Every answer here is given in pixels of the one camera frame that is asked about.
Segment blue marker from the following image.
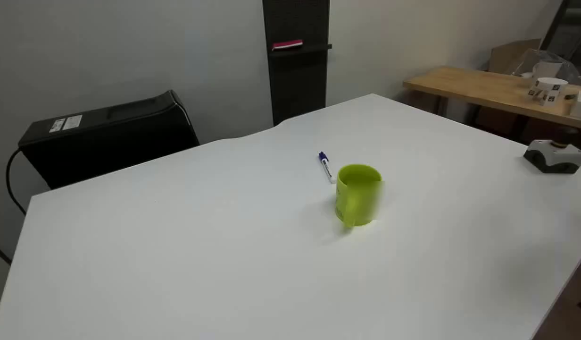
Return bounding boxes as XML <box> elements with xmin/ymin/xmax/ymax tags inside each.
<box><xmin>317</xmin><ymin>150</ymin><xmax>336</xmax><ymax>183</ymax></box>

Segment yellow-green mug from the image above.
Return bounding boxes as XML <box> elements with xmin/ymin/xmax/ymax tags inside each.
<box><xmin>334</xmin><ymin>164</ymin><xmax>383</xmax><ymax>228</ymax></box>

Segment black tall cabinet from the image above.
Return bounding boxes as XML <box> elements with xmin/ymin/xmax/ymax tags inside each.
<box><xmin>262</xmin><ymin>0</ymin><xmax>330</xmax><ymax>124</ymax></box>

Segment pink book on shelf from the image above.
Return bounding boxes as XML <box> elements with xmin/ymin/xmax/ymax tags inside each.
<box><xmin>271</xmin><ymin>39</ymin><xmax>303</xmax><ymax>50</ymax></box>

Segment wooden side table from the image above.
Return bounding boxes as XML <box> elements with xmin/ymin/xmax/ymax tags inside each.
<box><xmin>403</xmin><ymin>65</ymin><xmax>581</xmax><ymax>130</ymax></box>

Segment black computer case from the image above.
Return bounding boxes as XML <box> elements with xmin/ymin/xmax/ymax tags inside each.
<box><xmin>19</xmin><ymin>90</ymin><xmax>198</xmax><ymax>188</ymax></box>

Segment cardboard box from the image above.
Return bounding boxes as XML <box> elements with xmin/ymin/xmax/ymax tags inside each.
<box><xmin>486</xmin><ymin>39</ymin><xmax>539</xmax><ymax>73</ymax></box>

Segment grey black clamp device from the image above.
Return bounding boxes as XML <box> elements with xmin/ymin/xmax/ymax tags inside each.
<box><xmin>524</xmin><ymin>139</ymin><xmax>581</xmax><ymax>173</ymax></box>

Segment black power cable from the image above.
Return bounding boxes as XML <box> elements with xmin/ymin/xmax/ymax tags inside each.
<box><xmin>4</xmin><ymin>145</ymin><xmax>28</xmax><ymax>215</ymax></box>

